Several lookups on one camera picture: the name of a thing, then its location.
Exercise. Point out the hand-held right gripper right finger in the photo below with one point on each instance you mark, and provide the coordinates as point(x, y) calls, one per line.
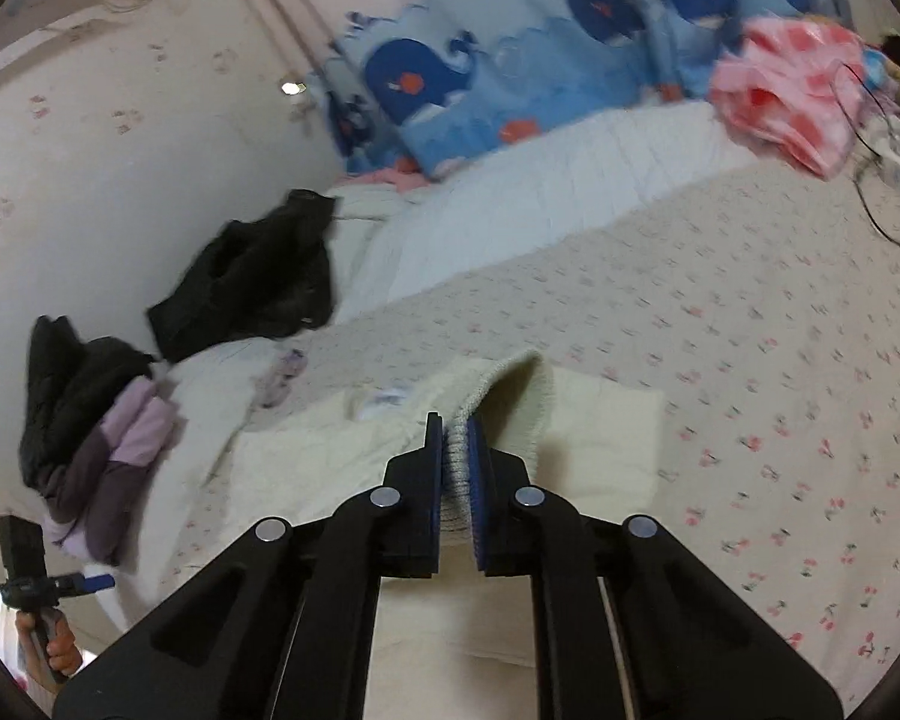
point(480, 495)

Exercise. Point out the small black cloth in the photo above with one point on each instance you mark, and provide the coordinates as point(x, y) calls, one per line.
point(898, 49)

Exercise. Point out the whale print curtain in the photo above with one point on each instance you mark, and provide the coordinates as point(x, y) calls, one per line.
point(495, 67)

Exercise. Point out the pink checked cloth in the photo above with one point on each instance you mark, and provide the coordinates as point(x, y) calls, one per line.
point(780, 82)

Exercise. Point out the black padded garment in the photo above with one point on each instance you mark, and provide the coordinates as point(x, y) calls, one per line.
point(67, 390)

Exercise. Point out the black jacket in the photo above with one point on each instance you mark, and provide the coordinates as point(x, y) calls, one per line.
point(255, 277)

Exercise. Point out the white striped quilt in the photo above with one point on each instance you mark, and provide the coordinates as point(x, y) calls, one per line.
point(532, 187)

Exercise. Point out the lilac and grey garment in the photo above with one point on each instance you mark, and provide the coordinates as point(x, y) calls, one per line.
point(120, 457)

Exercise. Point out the plain white blanket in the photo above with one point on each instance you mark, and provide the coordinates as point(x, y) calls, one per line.
point(210, 397)

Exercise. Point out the person's left hand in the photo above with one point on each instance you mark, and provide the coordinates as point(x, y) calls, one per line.
point(64, 649)

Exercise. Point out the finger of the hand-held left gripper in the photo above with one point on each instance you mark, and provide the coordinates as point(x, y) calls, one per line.
point(94, 582)

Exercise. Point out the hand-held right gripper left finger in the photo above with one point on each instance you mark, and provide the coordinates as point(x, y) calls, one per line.
point(420, 495)

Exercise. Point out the cream quilted jacket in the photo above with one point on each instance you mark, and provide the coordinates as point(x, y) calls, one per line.
point(600, 427)

